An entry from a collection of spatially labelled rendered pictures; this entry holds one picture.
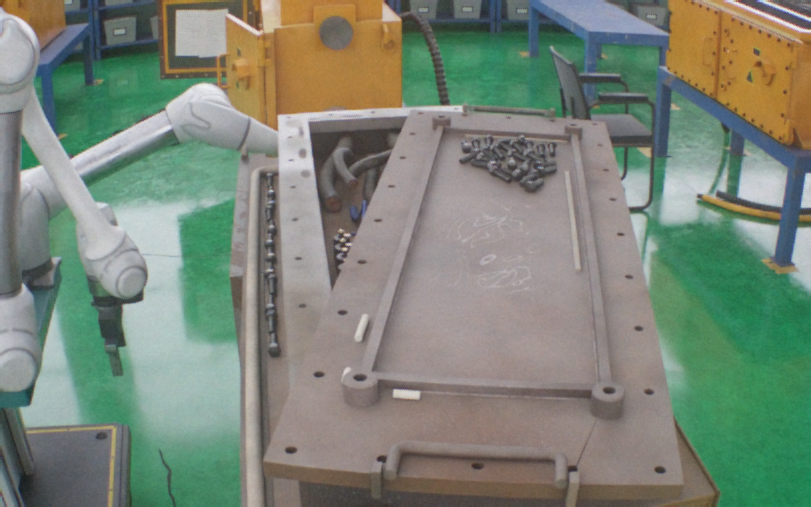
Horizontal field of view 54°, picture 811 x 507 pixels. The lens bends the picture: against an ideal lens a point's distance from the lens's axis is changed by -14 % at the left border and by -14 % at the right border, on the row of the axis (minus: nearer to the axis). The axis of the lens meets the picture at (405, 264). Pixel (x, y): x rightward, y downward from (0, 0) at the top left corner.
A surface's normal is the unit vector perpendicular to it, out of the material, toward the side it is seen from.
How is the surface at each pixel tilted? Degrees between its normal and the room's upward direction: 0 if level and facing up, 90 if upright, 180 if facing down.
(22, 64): 82
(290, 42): 90
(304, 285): 0
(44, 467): 0
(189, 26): 90
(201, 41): 90
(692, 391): 0
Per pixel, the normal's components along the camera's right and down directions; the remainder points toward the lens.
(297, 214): 0.00, -0.90
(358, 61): 0.18, 0.44
